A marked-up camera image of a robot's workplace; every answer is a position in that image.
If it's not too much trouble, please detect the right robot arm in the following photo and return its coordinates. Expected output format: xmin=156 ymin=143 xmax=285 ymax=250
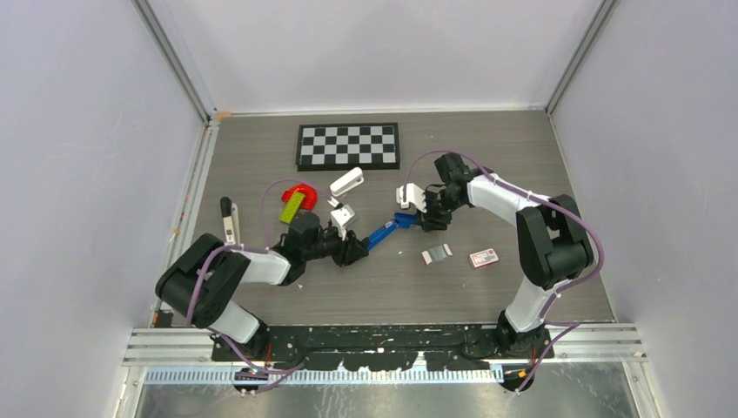
xmin=415 ymin=152 xmax=594 ymax=358

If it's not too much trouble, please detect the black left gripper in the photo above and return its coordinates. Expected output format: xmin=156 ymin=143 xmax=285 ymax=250
xmin=302 ymin=223 xmax=366 ymax=266

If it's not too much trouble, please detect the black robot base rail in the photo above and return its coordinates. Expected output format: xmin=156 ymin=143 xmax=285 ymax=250
xmin=211 ymin=324 xmax=552 ymax=372

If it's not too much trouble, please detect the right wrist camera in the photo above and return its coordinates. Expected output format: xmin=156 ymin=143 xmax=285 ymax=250
xmin=395 ymin=183 xmax=427 ymax=213

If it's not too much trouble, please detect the red arch toy block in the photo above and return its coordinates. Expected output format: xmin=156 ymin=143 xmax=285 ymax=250
xmin=281 ymin=183 xmax=319 ymax=211

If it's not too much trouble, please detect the red white staple box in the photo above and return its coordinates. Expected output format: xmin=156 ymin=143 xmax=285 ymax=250
xmin=469 ymin=248 xmax=500 ymax=269

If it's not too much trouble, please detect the blue stapler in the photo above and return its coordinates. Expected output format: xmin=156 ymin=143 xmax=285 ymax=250
xmin=366 ymin=212 xmax=420 ymax=252

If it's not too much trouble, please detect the green lego brick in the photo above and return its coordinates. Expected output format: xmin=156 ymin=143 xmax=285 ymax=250
xmin=278 ymin=192 xmax=305 ymax=225

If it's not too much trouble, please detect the black and white stapler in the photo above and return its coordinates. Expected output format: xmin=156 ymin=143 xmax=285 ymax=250
xmin=219 ymin=196 xmax=240 ymax=245

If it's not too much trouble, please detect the checkerboard calibration board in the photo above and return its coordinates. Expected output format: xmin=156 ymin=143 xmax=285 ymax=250
xmin=295 ymin=123 xmax=401 ymax=172

